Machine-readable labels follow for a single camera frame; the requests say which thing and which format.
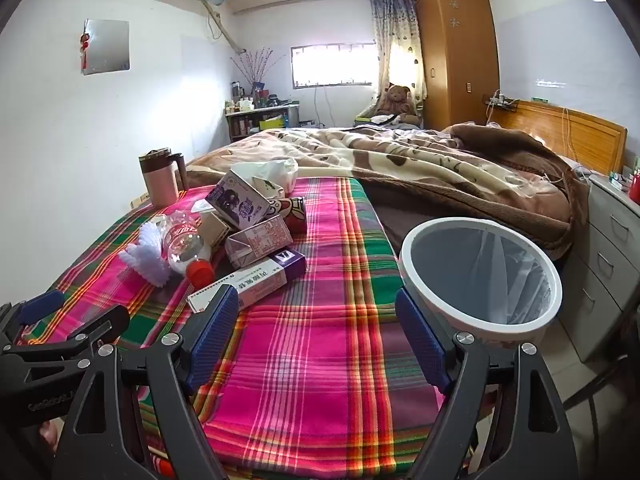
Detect decorative dry branches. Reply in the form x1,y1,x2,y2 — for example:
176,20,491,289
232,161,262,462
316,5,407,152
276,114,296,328
230,47,281,86

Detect purple printed carton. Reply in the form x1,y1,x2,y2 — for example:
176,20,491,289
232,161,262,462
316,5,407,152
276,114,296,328
205,169,273,226

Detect white round trash bin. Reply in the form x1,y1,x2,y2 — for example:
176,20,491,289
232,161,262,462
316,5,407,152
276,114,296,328
398,217,563,356

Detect brown patterned fleece blanket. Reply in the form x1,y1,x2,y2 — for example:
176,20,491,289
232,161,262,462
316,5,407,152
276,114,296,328
185,122,591,261

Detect patterned window curtain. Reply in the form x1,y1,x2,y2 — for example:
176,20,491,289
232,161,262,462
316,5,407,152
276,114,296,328
370,0,428,106

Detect shiny metal wall sheet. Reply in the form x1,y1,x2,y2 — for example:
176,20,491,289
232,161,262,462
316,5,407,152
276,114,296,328
82,19,131,76

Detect red white drink carton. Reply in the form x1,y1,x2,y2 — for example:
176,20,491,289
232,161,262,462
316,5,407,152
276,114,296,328
225,214,293,270

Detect clear plastic bin liner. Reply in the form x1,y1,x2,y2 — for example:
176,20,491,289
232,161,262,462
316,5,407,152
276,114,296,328
415,225,551,328

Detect floral print tissue pack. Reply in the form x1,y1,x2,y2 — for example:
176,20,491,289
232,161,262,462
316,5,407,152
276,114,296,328
270,157,300,195

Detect brown teddy bear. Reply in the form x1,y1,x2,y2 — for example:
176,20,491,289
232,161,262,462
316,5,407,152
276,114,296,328
375,84,420,125

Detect white cluttered shelf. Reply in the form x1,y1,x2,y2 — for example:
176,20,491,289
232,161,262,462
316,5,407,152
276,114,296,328
225,105,301,142

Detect white tissue pack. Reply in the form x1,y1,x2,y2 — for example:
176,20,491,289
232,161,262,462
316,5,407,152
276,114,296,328
232,157,288,196

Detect white power strip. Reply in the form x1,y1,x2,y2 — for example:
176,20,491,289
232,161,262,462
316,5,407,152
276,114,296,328
484,91,518,111

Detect group of bottles and jars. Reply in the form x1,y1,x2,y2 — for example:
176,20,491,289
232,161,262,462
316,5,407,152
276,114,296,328
225,80,291,113

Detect wooden bed headboard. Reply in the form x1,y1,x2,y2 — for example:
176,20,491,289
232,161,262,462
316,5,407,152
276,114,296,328
482,97,628,176

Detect pink plaid blanket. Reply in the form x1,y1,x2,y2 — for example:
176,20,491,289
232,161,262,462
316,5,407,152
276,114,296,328
15,177,481,480

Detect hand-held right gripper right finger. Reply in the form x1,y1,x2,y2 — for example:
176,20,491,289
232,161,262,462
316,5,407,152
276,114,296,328
395,286,576,480

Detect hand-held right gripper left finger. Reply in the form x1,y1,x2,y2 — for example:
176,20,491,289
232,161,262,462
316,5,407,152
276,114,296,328
52,284,240,480

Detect grey brown bed sheet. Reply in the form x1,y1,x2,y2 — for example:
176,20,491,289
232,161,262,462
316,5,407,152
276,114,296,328
360,177,571,266

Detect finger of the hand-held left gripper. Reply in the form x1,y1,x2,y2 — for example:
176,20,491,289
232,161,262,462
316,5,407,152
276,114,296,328
12,305,132,361
0,290,67,346

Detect wrapped air conditioner pipe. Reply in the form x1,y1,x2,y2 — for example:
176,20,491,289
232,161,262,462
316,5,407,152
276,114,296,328
202,0,248,56

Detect clear plastic bottle red cap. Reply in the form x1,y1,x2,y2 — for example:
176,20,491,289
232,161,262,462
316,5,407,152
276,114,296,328
152,212,217,291

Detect wooden wardrobe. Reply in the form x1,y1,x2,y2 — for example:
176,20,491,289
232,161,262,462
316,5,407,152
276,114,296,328
416,0,501,131

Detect window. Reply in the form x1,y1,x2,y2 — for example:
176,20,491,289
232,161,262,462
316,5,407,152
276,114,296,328
291,42,376,88

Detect red drink can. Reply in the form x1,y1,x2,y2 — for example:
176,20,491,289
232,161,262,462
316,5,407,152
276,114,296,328
267,195,308,233

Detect small brown cardboard box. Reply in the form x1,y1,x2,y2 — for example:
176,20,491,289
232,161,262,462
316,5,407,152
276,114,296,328
199,210,232,247

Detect grey nightstand with drawers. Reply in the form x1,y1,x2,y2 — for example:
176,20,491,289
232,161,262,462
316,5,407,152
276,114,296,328
565,172,640,361

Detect pink tumbler with brown lid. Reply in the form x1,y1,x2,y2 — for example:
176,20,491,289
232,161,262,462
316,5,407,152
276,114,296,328
138,147,182,208

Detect long white purple box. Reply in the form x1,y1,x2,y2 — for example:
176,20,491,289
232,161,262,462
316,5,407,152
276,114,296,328
186,247,307,313

